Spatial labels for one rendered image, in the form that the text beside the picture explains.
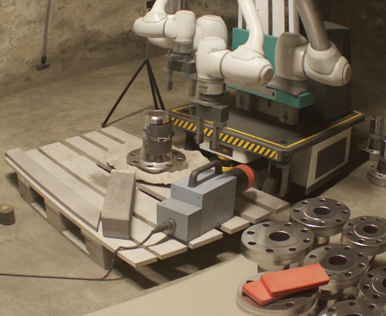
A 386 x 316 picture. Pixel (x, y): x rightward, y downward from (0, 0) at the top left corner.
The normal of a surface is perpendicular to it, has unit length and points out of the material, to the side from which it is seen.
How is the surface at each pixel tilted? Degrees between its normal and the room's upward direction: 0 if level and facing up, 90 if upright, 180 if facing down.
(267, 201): 0
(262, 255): 90
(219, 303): 0
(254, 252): 90
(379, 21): 90
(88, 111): 0
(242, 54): 50
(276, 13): 90
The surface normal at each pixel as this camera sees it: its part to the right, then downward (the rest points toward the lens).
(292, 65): -0.57, 0.32
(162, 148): 0.48, 0.33
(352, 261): 0.04, -0.94
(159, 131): 0.27, 0.35
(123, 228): 0.02, 0.35
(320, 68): -0.51, 0.66
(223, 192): 0.80, 0.25
